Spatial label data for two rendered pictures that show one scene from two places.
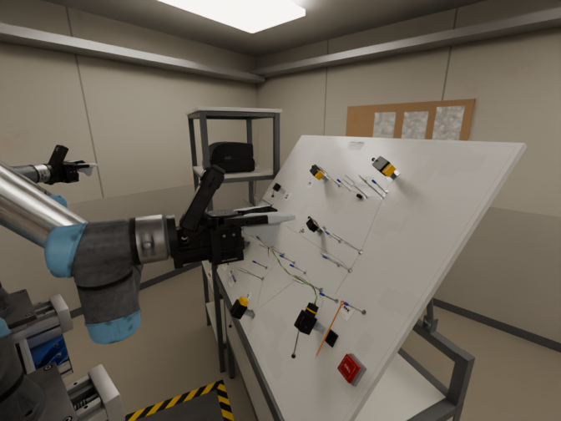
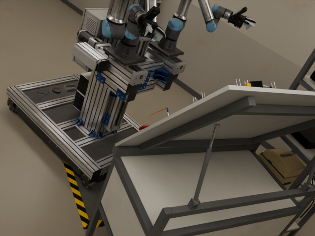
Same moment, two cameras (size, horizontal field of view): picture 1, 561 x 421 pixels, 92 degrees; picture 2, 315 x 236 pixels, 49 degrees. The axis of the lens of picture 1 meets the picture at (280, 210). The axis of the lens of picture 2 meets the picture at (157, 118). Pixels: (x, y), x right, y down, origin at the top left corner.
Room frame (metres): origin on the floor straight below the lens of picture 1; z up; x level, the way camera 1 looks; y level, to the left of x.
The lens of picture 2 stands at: (0.26, -1.72, 2.18)
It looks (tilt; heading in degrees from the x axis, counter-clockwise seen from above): 32 degrees down; 77
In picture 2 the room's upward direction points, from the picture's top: 23 degrees clockwise
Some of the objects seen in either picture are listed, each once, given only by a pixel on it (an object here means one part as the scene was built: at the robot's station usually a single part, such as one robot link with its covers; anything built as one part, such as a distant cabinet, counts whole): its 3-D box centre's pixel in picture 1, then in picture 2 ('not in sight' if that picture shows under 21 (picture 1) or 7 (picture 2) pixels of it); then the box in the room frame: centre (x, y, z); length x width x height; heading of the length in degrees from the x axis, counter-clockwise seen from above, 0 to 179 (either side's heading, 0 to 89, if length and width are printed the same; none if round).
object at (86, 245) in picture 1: (98, 248); (137, 13); (0.37, 0.27, 1.56); 0.11 x 0.08 x 0.09; 113
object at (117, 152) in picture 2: (247, 336); (192, 146); (1.00, 0.15, 0.83); 1.18 x 0.05 x 0.06; 24
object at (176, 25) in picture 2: not in sight; (174, 28); (0.72, 0.95, 1.33); 0.13 x 0.12 x 0.14; 74
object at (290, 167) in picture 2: not in sight; (280, 163); (1.81, 0.35, 0.76); 0.30 x 0.21 x 0.20; 118
